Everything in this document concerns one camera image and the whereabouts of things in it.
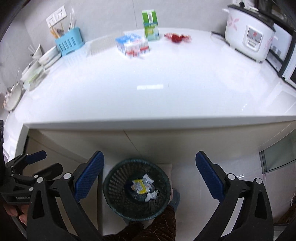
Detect blue white milk carton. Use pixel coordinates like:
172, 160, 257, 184
115, 34, 149, 57

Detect red mesh net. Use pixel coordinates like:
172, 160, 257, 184
164, 33, 191, 43

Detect yellow silver snack bag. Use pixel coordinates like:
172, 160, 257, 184
131, 178, 150, 195

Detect white tissue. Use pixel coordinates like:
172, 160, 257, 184
143, 174, 159, 202

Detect black mesh trash bin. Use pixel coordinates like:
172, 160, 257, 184
103, 159, 171, 221

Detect person's left hand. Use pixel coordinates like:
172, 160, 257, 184
4, 204, 29, 225

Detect glass bowl at edge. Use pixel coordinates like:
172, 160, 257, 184
3, 81, 23, 111

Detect clear food container green lid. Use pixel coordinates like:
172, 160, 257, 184
23, 66, 49, 91

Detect white bowl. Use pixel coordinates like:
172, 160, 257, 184
21, 60, 40, 82

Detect stacked white plates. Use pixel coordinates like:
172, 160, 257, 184
38, 46, 62, 70

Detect white microwave oven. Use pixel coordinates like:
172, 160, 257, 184
266, 23, 295, 88

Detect bubble wrap sheet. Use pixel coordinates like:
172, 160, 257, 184
86, 32, 123, 57

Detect blue utensil holder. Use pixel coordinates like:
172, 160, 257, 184
55, 27, 85, 56

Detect white rice cooker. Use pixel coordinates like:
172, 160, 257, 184
222, 4, 278, 62

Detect wooden chopsticks bundle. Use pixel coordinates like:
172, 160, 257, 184
50, 22, 65, 39

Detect green white drink carton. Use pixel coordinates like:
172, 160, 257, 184
142, 9, 159, 41

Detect black appliance rack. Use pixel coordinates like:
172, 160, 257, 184
254, 1, 295, 81

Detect white wall socket left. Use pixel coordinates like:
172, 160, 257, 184
46, 6, 67, 28

